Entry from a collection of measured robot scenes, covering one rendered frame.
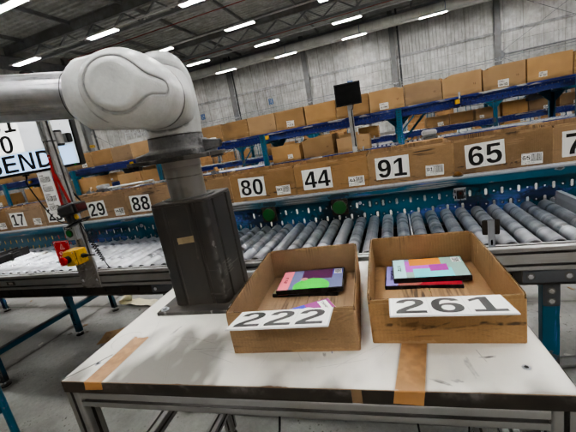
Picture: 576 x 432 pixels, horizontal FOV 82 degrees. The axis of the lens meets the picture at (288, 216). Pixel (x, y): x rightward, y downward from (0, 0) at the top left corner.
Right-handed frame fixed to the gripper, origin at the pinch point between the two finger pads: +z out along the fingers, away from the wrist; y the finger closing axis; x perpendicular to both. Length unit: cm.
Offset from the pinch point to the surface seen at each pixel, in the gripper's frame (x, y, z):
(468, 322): 16, -155, -23
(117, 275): 23.0, -17.1, 26.9
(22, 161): -36, 24, 31
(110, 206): -2, 39, 87
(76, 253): 8.9, -3.4, 21.5
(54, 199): -16.5, 5.6, 26.5
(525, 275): 31, -179, 28
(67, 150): -38, 3, 39
